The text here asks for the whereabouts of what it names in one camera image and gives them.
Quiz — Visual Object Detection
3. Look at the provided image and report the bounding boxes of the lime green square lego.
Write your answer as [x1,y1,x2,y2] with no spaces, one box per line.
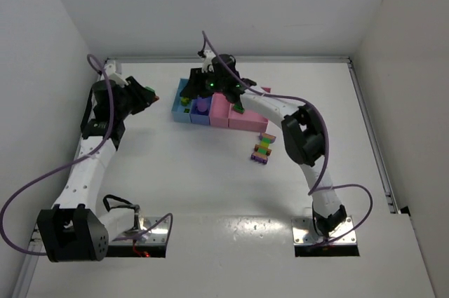
[180,97,192,107]

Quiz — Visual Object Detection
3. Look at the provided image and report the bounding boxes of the purple rounded lego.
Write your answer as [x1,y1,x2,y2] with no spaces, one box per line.
[196,97,208,115]

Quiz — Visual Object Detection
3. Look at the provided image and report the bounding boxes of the dark green square lego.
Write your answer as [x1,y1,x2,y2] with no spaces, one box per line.
[233,104,245,114]

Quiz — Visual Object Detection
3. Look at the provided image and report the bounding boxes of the lego stack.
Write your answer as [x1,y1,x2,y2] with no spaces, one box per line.
[250,133,276,165]

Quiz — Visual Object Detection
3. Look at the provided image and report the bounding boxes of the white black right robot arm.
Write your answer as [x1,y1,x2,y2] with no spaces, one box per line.
[180,50,347,241]

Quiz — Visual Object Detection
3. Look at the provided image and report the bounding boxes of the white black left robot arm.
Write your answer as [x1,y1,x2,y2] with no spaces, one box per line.
[37,76,158,262]

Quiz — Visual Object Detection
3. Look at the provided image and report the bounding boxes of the light blue bin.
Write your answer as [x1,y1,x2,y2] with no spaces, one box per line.
[171,79,192,123]

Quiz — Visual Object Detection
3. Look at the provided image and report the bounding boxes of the dark blue bin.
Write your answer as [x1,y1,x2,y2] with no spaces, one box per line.
[190,97,212,126]

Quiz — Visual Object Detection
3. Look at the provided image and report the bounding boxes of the small pink bin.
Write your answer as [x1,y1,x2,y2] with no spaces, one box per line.
[209,93,230,128]

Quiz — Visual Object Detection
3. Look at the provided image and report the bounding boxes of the large pink bin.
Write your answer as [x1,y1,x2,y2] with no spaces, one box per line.
[228,104,269,133]

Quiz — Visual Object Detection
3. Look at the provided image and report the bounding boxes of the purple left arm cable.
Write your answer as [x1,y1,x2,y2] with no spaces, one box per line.
[0,54,173,255]

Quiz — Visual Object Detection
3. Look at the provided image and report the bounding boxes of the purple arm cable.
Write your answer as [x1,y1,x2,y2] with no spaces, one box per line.
[0,54,173,255]
[198,30,373,250]

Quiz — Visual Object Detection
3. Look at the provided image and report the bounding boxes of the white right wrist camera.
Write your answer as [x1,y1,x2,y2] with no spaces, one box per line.
[197,50,215,73]

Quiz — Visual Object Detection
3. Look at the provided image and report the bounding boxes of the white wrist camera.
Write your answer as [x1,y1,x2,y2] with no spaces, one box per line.
[103,60,128,87]
[197,50,215,73]

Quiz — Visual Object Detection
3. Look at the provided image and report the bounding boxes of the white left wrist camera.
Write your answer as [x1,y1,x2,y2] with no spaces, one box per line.
[103,60,128,87]

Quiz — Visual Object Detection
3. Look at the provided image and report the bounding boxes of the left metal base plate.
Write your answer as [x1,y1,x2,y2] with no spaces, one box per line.
[112,216,171,246]

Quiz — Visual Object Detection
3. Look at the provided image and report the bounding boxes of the metal base plate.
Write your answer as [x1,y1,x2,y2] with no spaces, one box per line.
[112,216,171,246]
[291,215,358,247]

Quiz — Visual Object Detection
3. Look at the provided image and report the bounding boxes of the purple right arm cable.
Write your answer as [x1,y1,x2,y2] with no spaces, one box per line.
[198,30,373,250]

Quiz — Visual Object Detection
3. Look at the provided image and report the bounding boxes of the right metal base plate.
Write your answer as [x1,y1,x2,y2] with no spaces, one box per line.
[291,215,358,247]

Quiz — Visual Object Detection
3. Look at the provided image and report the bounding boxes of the aluminium frame rail left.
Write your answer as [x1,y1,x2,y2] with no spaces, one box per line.
[1,55,98,297]

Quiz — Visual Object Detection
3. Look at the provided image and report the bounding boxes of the aluminium frame rail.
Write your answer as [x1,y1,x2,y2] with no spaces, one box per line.
[347,58,401,214]
[1,55,98,297]

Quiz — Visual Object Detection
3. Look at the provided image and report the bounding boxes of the aluminium frame rail right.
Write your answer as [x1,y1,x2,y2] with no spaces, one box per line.
[347,58,401,214]

